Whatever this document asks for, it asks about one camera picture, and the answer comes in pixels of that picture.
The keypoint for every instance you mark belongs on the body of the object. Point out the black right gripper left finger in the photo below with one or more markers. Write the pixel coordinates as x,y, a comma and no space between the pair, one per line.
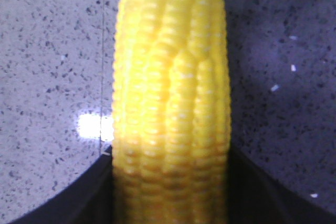
89,199

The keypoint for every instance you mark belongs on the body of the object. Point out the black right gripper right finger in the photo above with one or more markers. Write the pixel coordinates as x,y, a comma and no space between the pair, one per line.
255,197

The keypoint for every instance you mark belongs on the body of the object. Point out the yellow corn cob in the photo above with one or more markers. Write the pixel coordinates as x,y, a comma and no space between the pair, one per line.
171,112

